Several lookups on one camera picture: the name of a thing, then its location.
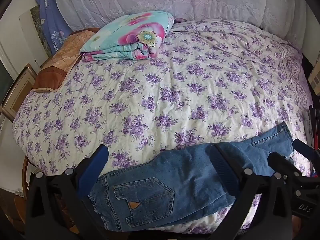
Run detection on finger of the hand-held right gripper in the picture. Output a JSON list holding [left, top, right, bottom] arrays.
[[267, 152, 303, 181], [292, 138, 320, 162]]

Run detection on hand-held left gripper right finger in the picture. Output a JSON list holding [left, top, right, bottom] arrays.
[[206, 144, 293, 240]]

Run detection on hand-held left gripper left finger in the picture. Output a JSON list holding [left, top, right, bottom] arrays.
[[25, 144, 110, 240]]

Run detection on blue denim pants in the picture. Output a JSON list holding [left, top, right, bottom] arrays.
[[88, 121, 295, 232]]

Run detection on person's right hand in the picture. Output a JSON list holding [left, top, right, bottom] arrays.
[[291, 216, 312, 240]]

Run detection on round wooden chair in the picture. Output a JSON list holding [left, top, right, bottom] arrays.
[[14, 154, 83, 240]]

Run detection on purple floral quilt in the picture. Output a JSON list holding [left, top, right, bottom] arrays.
[[12, 19, 313, 235]]

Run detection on brown patterned pillow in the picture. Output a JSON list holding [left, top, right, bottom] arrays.
[[32, 27, 100, 93]]

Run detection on framed picture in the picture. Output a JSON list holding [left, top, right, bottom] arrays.
[[1, 63, 38, 122]]

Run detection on folded teal pink floral blanket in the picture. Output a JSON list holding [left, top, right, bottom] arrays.
[[79, 10, 175, 61]]

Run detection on green marbled panel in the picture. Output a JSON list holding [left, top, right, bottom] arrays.
[[29, 4, 55, 57]]

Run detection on blue printed pillow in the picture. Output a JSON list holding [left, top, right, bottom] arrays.
[[34, 0, 73, 55]]

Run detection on white lace headboard cover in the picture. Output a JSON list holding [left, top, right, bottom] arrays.
[[53, 0, 308, 53]]

